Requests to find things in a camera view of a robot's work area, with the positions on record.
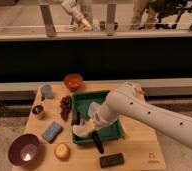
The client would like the orange bowl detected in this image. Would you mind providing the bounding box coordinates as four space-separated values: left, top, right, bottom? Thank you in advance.
64 74 83 91

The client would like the dark brush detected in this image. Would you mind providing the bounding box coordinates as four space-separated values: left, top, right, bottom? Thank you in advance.
75 112 80 125

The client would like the small metal can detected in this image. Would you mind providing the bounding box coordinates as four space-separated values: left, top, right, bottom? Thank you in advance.
32 105 45 120

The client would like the blue sponge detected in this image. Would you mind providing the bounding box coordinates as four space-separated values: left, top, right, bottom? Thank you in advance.
42 122 63 143

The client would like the green plastic tray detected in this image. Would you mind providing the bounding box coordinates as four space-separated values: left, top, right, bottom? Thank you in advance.
72 90 122 145

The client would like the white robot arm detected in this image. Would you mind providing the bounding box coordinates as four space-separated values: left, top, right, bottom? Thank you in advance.
86 82 192 149

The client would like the white paper cup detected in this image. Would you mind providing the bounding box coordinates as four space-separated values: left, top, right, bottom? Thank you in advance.
72 125 89 137

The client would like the wooden table board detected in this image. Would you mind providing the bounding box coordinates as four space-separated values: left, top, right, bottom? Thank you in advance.
12 83 166 171

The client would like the bunch of dark grapes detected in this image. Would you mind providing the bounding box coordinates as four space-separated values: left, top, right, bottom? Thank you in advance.
60 96 72 121

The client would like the grey blue cup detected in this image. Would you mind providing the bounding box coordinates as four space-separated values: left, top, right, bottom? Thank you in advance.
40 84 54 99

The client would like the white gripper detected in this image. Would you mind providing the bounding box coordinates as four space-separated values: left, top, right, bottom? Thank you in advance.
82 110 110 154

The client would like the black rectangular block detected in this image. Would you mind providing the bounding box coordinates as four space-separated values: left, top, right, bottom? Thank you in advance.
100 153 124 168

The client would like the purple bowl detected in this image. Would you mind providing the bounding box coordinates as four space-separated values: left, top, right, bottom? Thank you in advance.
8 134 41 166

